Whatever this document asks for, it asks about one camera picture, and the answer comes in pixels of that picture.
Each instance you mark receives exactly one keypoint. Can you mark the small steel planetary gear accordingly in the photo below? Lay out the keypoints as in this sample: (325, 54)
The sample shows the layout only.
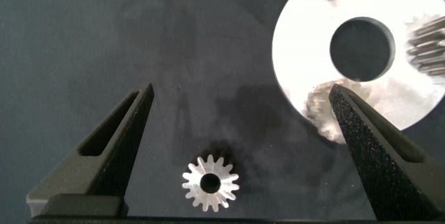
(427, 45)
(321, 109)
(226, 189)

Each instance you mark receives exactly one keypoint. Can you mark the round white carrier plate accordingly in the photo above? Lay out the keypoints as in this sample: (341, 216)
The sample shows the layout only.
(302, 43)

